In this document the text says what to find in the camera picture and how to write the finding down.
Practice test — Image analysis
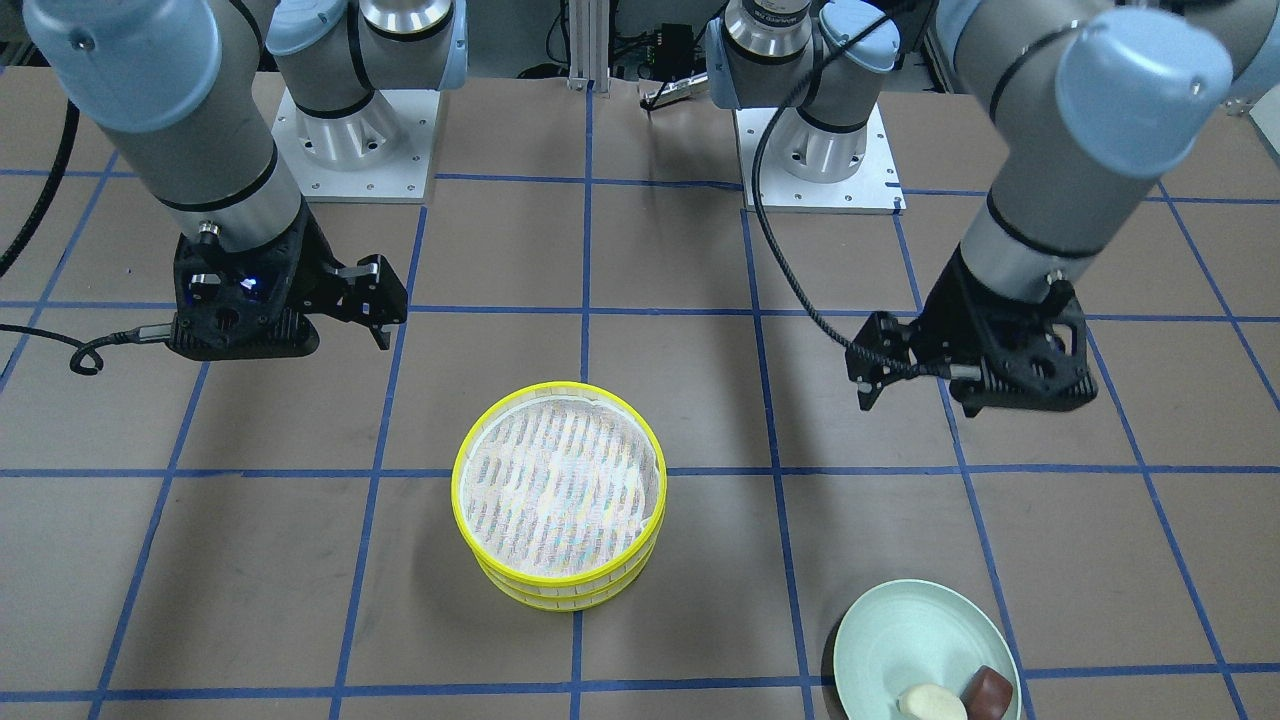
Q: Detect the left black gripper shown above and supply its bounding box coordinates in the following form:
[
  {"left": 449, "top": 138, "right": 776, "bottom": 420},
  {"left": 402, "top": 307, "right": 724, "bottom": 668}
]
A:
[{"left": 845, "top": 249, "right": 1001, "bottom": 411}]

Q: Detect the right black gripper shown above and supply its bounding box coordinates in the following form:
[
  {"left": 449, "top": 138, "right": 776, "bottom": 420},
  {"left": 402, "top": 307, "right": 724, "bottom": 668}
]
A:
[{"left": 291, "top": 215, "right": 410, "bottom": 351}]

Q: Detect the yellow steamer layer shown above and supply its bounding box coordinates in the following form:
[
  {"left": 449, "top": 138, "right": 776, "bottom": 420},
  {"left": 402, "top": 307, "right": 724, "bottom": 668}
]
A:
[
  {"left": 451, "top": 380, "right": 667, "bottom": 609},
  {"left": 477, "top": 544, "right": 654, "bottom": 612}
]

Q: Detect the white steamed bun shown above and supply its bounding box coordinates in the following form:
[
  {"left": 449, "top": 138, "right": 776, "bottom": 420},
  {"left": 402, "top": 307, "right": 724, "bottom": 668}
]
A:
[{"left": 896, "top": 683, "right": 968, "bottom": 720}]

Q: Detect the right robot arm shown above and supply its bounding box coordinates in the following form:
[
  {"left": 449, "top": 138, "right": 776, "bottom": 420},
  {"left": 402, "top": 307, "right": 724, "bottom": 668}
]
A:
[{"left": 20, "top": 1, "right": 468, "bottom": 361}]

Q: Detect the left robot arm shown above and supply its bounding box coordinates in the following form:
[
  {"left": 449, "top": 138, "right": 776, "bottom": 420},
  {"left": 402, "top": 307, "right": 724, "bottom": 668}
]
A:
[{"left": 704, "top": 1, "right": 1277, "bottom": 416}]

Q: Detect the white cloth steamer liner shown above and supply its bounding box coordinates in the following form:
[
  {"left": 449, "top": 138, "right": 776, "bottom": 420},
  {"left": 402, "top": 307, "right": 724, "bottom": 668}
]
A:
[{"left": 457, "top": 395, "right": 660, "bottom": 579}]

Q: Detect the light green plate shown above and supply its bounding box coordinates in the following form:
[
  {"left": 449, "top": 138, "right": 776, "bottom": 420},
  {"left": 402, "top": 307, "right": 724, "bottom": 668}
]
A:
[{"left": 832, "top": 579, "right": 1023, "bottom": 719}]

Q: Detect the brown steamed bun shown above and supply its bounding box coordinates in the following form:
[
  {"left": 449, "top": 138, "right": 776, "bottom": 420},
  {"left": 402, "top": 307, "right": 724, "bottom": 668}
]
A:
[{"left": 960, "top": 665, "right": 1014, "bottom": 720}]

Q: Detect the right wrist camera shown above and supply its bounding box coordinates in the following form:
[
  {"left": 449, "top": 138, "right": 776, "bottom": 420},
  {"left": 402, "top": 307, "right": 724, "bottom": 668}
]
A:
[{"left": 165, "top": 233, "right": 320, "bottom": 361}]

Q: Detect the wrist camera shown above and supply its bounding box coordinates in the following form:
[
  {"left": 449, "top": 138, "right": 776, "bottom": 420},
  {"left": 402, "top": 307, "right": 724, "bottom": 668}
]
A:
[
  {"left": 165, "top": 233, "right": 320, "bottom": 361},
  {"left": 948, "top": 278, "right": 1098, "bottom": 418}
]

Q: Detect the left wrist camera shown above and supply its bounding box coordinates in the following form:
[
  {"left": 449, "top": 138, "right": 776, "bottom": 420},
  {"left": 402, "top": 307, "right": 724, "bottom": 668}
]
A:
[{"left": 948, "top": 278, "right": 1098, "bottom": 418}]

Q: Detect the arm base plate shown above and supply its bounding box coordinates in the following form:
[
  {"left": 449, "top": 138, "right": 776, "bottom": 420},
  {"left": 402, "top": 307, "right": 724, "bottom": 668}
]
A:
[
  {"left": 759, "top": 104, "right": 906, "bottom": 214},
  {"left": 271, "top": 90, "right": 442, "bottom": 204}
]

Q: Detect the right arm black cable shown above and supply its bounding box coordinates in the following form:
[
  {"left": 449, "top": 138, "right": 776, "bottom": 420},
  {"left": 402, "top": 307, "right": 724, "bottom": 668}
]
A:
[{"left": 0, "top": 100, "right": 180, "bottom": 377}]

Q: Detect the aluminium frame post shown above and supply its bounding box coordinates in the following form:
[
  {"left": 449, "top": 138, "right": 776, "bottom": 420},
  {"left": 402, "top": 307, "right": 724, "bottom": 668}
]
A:
[{"left": 567, "top": 0, "right": 612, "bottom": 94}]

